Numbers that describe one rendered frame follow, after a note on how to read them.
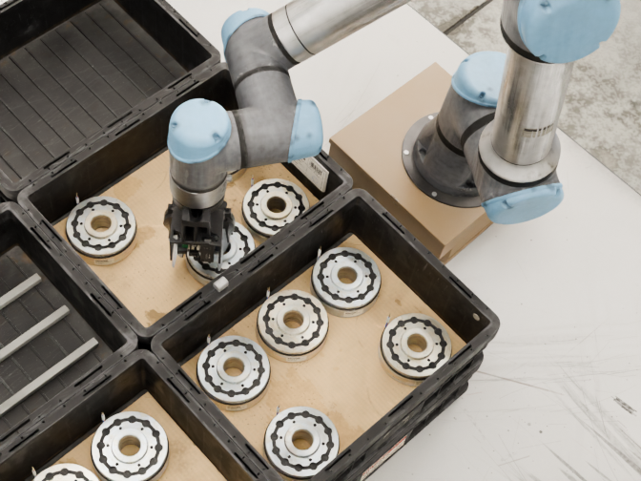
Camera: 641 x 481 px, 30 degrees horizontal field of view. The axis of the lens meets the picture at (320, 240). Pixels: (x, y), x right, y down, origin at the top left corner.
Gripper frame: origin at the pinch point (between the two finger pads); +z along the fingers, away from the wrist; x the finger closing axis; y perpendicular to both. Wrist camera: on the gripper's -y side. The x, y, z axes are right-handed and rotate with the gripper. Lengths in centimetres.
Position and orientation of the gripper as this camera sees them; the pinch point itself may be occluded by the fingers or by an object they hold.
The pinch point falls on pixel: (198, 248)
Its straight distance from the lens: 176.6
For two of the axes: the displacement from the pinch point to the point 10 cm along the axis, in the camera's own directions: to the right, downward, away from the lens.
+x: 10.0, 0.7, 0.7
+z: -0.9, 5.0, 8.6
